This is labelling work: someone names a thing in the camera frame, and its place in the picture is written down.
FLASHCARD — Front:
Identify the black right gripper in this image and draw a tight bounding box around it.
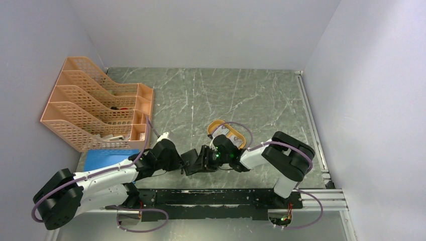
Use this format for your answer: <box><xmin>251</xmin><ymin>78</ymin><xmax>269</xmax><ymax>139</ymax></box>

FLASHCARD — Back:
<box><xmin>190</xmin><ymin>145</ymin><xmax>231</xmax><ymax>173</ymax></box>

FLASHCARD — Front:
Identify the black leather card holder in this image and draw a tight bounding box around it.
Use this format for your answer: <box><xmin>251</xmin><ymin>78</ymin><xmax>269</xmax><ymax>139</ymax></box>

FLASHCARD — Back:
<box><xmin>181</xmin><ymin>149</ymin><xmax>200</xmax><ymax>176</ymax></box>

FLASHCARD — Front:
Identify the orange oval tray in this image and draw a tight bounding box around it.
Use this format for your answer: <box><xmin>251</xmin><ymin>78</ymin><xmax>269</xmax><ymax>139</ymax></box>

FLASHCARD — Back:
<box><xmin>207</xmin><ymin>119</ymin><xmax>246</xmax><ymax>149</ymax></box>

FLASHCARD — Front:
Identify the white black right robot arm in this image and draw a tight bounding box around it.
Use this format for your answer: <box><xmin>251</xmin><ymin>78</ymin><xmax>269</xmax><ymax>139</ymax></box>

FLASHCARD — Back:
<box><xmin>185</xmin><ymin>131</ymin><xmax>315</xmax><ymax>208</ymax></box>

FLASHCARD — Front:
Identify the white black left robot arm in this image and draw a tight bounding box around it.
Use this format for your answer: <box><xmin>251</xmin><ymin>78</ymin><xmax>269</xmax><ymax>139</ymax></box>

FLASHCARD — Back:
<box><xmin>32</xmin><ymin>139</ymin><xmax>184</xmax><ymax>230</ymax></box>

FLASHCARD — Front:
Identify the orange mesh file organizer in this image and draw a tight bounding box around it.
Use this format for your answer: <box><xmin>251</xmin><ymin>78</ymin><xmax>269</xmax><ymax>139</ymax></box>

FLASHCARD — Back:
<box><xmin>40</xmin><ymin>56</ymin><xmax>154</xmax><ymax>152</ymax></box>

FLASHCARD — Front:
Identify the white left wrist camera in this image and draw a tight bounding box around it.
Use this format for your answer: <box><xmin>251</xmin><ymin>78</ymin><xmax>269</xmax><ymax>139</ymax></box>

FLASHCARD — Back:
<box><xmin>157</xmin><ymin>132</ymin><xmax>171</xmax><ymax>142</ymax></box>

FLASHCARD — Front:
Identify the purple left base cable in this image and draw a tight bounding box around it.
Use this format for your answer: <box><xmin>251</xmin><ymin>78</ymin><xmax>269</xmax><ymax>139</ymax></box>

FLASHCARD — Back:
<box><xmin>105</xmin><ymin>205</ymin><xmax>169</xmax><ymax>233</ymax></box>

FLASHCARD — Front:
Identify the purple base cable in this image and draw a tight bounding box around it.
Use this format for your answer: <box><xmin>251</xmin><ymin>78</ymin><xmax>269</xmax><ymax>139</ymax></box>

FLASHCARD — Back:
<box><xmin>105</xmin><ymin>205</ymin><xmax>169</xmax><ymax>233</ymax></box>
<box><xmin>271</xmin><ymin>189</ymin><xmax>324</xmax><ymax>231</ymax></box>

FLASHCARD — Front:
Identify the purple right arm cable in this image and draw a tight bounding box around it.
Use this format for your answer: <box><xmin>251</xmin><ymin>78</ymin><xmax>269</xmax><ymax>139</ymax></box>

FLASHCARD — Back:
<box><xmin>207</xmin><ymin>121</ymin><xmax>313</xmax><ymax>189</ymax></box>

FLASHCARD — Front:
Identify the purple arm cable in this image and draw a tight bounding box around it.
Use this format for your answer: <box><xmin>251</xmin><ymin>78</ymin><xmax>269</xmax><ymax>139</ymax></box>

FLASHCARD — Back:
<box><xmin>207</xmin><ymin>121</ymin><xmax>313</xmax><ymax>189</ymax></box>
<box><xmin>31</xmin><ymin>115</ymin><xmax>160</xmax><ymax>223</ymax></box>

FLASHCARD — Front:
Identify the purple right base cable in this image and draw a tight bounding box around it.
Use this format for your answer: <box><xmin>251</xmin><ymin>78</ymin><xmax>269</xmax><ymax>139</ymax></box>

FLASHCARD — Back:
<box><xmin>271</xmin><ymin>189</ymin><xmax>324</xmax><ymax>231</ymax></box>

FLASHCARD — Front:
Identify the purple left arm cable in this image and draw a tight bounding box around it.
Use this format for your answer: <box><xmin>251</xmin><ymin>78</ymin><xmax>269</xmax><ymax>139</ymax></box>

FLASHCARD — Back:
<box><xmin>31</xmin><ymin>115</ymin><xmax>160</xmax><ymax>223</ymax></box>

